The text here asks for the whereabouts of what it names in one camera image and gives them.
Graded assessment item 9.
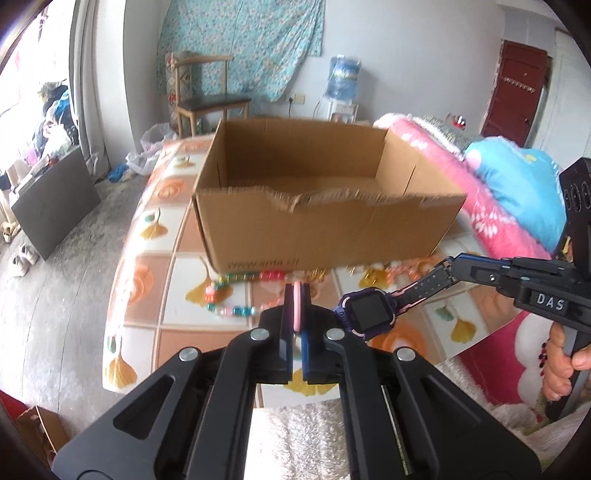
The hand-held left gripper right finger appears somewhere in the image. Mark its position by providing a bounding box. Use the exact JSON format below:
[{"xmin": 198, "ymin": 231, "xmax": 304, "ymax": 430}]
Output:
[{"xmin": 301, "ymin": 305, "xmax": 542, "ymax": 480}]

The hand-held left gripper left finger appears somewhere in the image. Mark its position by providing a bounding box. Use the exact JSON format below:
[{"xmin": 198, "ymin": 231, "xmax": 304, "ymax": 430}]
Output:
[{"xmin": 52, "ymin": 302, "xmax": 296, "ymax": 480}]

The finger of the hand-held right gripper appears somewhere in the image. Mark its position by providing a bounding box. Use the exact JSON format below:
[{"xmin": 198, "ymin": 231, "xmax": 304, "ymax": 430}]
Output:
[
  {"xmin": 442, "ymin": 261, "xmax": 520, "ymax": 297},
  {"xmin": 450, "ymin": 251, "xmax": 512, "ymax": 272}
]

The orange and white bead bracelet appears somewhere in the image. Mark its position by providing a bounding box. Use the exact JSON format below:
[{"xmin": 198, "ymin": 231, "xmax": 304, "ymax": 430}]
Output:
[{"xmin": 385, "ymin": 259, "xmax": 437, "ymax": 283}]

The colourful bead necklace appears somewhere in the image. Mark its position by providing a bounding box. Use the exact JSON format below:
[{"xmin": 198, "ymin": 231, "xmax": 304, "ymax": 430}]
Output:
[{"xmin": 203, "ymin": 269, "xmax": 296, "ymax": 320}]

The purple and pink smartwatch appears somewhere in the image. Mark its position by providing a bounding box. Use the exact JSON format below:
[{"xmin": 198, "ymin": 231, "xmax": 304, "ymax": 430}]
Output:
[{"xmin": 283, "ymin": 265, "xmax": 455, "ymax": 344}]

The brown cardboard box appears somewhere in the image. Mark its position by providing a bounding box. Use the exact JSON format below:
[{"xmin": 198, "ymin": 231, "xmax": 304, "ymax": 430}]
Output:
[{"xmin": 191, "ymin": 116, "xmax": 468, "ymax": 273}]

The person's right hand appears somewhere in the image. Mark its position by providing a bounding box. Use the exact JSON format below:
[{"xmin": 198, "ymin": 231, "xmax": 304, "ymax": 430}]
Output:
[{"xmin": 541, "ymin": 323, "xmax": 591, "ymax": 402}]

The blue pillow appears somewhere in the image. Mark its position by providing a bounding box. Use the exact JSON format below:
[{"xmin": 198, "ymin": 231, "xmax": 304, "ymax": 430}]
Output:
[{"xmin": 464, "ymin": 136, "xmax": 571, "ymax": 250}]

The pink flowered blanket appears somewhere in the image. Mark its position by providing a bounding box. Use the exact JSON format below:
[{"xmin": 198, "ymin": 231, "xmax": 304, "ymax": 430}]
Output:
[{"xmin": 373, "ymin": 113, "xmax": 561, "ymax": 409}]

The white fluffy fabric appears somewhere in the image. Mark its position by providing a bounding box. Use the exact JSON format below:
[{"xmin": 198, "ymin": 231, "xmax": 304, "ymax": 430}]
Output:
[{"xmin": 252, "ymin": 357, "xmax": 591, "ymax": 480}]

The grey textured blanket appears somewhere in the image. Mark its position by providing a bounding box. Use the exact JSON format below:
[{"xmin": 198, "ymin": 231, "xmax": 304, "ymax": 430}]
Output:
[{"xmin": 413, "ymin": 115, "xmax": 483, "ymax": 155}]

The dark red door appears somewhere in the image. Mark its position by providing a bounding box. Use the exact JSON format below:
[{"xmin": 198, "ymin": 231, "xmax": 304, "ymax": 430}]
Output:
[{"xmin": 480, "ymin": 39, "xmax": 552, "ymax": 148}]

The white water dispenser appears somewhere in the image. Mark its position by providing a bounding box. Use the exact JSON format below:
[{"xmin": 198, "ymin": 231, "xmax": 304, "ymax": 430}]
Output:
[{"xmin": 322, "ymin": 95, "xmax": 360, "ymax": 124}]

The blue water bottle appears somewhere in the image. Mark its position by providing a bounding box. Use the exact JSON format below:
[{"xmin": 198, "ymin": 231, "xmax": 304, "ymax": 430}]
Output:
[{"xmin": 328, "ymin": 55, "xmax": 362, "ymax": 100}]

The small white plastic bag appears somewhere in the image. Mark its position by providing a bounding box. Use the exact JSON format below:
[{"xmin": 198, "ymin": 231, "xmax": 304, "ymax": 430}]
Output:
[{"xmin": 126, "ymin": 150, "xmax": 160, "ymax": 178}]

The large white plastic bag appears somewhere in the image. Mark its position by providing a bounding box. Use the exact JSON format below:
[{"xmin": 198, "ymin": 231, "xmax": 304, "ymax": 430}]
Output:
[{"xmin": 140, "ymin": 122, "xmax": 176, "ymax": 155}]

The small brown carton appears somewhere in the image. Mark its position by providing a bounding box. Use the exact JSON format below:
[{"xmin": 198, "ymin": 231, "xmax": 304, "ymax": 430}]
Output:
[{"xmin": 16, "ymin": 405, "xmax": 75, "ymax": 467}]

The wooden chair with black seat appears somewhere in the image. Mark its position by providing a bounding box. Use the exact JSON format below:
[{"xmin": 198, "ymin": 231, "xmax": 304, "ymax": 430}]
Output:
[{"xmin": 165, "ymin": 52, "xmax": 252, "ymax": 138}]

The dark grey cabinet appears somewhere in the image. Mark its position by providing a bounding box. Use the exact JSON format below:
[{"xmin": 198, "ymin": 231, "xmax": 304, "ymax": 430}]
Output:
[{"xmin": 10, "ymin": 148, "xmax": 101, "ymax": 261}]

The grey curtain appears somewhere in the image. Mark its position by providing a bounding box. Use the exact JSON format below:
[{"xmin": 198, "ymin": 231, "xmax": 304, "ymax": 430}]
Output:
[{"xmin": 69, "ymin": 0, "xmax": 153, "ymax": 185}]

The pile of clothes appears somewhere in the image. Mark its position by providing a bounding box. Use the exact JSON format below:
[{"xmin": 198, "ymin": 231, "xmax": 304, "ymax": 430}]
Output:
[{"xmin": 28, "ymin": 80, "xmax": 81, "ymax": 167}]

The turquoise floral wall cloth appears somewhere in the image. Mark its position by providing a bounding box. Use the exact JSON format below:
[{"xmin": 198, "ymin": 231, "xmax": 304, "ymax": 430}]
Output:
[{"xmin": 157, "ymin": 0, "xmax": 326, "ymax": 102}]

